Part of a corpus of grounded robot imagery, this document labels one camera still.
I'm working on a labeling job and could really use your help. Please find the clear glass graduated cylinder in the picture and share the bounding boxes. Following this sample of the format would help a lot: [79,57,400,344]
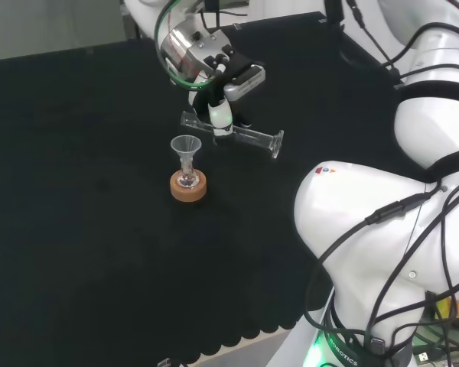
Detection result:
[180,110,285,160]

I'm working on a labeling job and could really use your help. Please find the small glass round-bottom flask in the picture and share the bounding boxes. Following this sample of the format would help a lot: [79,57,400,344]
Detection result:
[177,159,199,190]

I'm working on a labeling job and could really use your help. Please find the clear plastic funnel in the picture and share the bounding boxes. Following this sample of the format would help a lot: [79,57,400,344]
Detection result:
[170,134,203,170]

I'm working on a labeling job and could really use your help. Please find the black bench cloth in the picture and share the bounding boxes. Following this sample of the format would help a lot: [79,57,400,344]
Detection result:
[0,10,444,364]

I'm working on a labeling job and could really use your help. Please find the brown cork ring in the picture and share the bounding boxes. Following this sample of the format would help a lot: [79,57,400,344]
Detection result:
[170,170,209,203]

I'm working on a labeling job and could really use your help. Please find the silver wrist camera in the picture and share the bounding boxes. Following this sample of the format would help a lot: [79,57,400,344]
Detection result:
[223,63,268,102]

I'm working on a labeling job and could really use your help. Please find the black cable with inline connector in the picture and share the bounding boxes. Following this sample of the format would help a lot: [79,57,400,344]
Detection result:
[304,182,459,333]

